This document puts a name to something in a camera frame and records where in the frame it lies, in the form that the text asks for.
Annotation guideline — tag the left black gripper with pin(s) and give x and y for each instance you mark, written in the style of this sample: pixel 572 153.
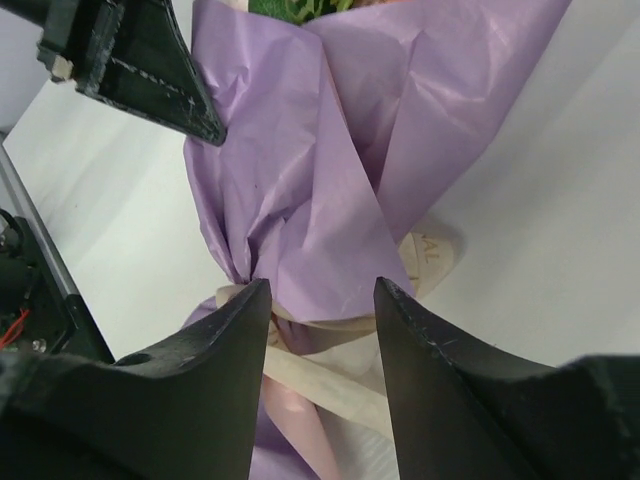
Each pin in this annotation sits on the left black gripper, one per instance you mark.
pixel 129 55

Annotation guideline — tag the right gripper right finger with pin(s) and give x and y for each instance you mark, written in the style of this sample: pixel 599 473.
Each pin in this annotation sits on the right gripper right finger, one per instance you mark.
pixel 463 409

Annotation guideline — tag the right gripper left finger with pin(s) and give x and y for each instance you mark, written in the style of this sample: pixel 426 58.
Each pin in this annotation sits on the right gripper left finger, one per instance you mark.
pixel 183 408

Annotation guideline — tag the beige ribbon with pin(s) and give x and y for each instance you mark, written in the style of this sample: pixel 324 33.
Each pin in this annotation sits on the beige ribbon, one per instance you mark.
pixel 322 342

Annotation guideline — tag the pink flower bouquet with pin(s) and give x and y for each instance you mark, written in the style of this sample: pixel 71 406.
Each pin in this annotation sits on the pink flower bouquet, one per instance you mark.
pixel 299 12

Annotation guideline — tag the purple wrapping paper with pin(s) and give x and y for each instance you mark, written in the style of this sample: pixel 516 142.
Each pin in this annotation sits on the purple wrapping paper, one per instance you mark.
pixel 373 112

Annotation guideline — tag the front aluminium rail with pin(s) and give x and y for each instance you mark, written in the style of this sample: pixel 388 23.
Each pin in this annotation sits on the front aluminium rail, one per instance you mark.
pixel 17 201

